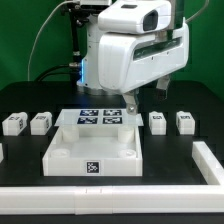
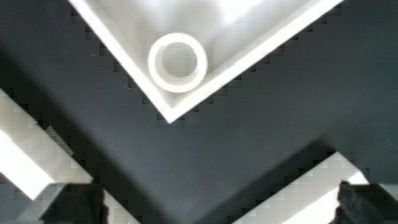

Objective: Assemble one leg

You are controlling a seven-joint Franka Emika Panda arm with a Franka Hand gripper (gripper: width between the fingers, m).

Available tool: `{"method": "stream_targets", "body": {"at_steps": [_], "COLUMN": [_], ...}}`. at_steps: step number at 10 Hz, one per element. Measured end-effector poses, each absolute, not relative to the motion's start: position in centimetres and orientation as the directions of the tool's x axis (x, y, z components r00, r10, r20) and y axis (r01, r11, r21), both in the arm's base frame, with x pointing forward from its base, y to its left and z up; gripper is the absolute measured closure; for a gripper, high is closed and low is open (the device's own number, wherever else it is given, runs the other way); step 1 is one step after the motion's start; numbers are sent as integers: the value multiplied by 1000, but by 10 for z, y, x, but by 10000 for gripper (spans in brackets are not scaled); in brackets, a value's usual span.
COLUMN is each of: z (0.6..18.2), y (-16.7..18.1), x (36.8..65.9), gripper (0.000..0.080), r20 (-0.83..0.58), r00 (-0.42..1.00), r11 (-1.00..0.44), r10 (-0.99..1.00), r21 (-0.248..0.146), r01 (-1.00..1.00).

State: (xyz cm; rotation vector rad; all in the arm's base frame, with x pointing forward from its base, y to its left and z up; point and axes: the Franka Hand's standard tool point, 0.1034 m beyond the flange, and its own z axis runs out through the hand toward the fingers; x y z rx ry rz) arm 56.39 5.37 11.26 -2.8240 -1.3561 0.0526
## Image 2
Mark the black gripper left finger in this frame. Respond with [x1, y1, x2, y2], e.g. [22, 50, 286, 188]
[41, 184, 109, 224]

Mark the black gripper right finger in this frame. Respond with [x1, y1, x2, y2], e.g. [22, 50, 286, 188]
[333, 181, 398, 224]

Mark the white square tabletop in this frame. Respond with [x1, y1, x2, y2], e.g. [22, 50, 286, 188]
[68, 0, 345, 122]

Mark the white L-shaped obstacle fence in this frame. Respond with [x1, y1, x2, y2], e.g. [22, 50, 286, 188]
[0, 89, 398, 224]

